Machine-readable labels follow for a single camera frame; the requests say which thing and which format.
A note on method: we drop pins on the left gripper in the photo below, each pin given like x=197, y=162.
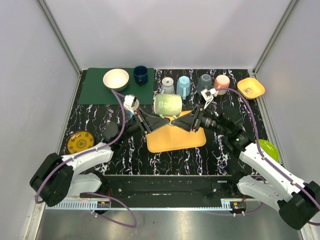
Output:
x=142, y=121

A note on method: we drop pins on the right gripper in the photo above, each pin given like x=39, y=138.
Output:
x=186, y=122

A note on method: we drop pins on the pale green mug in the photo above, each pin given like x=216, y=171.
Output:
x=167, y=105

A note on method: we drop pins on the orange-inside blue floral mug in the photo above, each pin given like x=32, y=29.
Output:
x=128, y=113

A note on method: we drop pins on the light blue faceted mug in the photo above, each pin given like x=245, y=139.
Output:
x=183, y=87

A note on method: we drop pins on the grey-blue faceted mug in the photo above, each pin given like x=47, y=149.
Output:
x=204, y=82

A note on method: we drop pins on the pale blue-grey mug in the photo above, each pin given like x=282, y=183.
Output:
x=167, y=86

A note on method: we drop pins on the pink mug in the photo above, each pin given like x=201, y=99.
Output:
x=221, y=81

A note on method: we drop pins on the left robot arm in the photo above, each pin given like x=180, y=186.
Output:
x=60, y=176

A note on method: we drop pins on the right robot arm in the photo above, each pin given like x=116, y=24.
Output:
x=296, y=201

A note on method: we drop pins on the dark blue mug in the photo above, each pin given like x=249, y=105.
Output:
x=140, y=74

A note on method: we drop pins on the yellow plastic tray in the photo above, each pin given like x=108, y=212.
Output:
x=172, y=138

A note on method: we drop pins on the white bowl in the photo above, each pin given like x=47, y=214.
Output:
x=116, y=79

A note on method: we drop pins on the dark green mat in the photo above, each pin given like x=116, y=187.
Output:
x=94, y=92

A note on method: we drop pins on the yellow square dish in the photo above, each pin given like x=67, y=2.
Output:
x=250, y=88

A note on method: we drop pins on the yellow patterned saucer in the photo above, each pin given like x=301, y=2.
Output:
x=80, y=141

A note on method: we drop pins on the lime green plate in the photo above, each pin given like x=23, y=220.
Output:
x=269, y=149

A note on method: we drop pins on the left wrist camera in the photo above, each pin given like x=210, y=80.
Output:
x=131, y=103

